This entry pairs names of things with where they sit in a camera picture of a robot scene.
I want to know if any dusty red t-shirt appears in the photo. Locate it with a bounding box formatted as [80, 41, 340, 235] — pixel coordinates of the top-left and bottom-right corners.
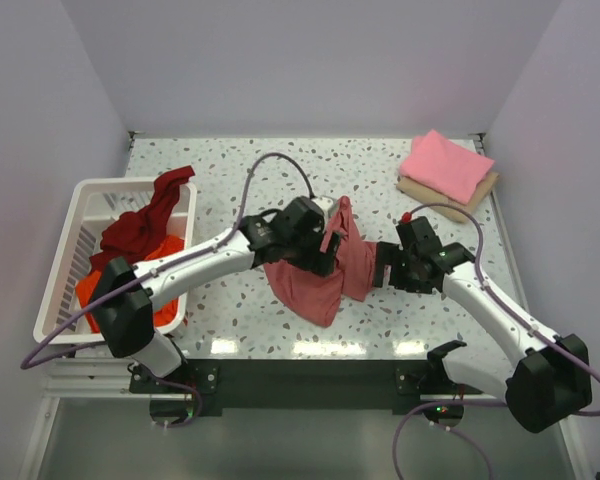
[264, 196, 377, 328]

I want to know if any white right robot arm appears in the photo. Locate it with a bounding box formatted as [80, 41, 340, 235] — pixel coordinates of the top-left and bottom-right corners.
[391, 214, 592, 433]

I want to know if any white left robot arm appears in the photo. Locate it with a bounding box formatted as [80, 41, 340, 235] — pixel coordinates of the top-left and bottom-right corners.
[91, 196, 340, 381]

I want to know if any folded beige t-shirt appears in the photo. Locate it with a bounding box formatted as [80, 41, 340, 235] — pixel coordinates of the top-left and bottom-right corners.
[396, 172, 500, 223]

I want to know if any folded pink t-shirt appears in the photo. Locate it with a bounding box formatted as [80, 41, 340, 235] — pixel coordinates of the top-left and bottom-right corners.
[399, 130, 494, 205]

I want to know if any orange t-shirt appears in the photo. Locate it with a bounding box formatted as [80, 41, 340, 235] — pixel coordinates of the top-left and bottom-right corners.
[74, 235, 187, 335]

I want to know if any dark red t-shirt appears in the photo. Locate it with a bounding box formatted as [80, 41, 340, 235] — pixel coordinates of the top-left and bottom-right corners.
[90, 166, 195, 272]

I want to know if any white plastic laundry basket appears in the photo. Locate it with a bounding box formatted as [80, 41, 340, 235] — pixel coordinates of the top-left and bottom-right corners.
[33, 177, 199, 346]

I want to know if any aluminium frame rail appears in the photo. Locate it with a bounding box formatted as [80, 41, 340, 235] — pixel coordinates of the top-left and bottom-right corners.
[44, 346, 133, 399]

